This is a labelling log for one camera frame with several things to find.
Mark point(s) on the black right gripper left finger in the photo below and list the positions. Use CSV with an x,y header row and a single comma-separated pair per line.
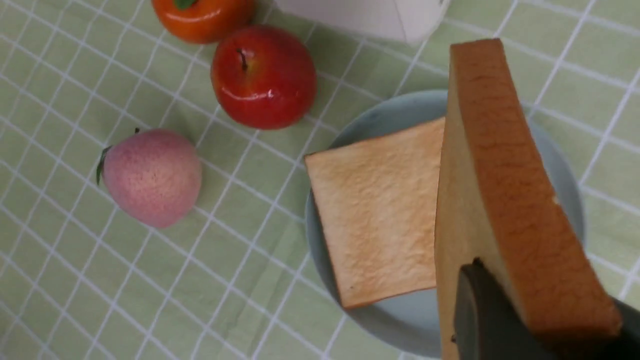
x,y
486,325

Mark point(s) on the green checkered tablecloth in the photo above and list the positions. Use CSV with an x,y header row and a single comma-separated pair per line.
x,y
81,280

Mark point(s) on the white two-slot toaster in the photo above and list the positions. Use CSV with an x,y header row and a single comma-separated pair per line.
x,y
404,21

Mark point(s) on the toast slice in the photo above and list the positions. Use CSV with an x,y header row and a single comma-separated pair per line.
x,y
376,200
496,203

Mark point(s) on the pink peach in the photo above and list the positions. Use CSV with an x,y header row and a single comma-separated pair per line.
x,y
154,176

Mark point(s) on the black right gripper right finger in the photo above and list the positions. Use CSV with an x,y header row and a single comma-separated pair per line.
x,y
627,335

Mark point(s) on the red apple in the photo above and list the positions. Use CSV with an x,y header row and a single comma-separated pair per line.
x,y
264,77

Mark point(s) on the orange persimmon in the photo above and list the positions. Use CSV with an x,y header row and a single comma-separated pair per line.
x,y
203,21

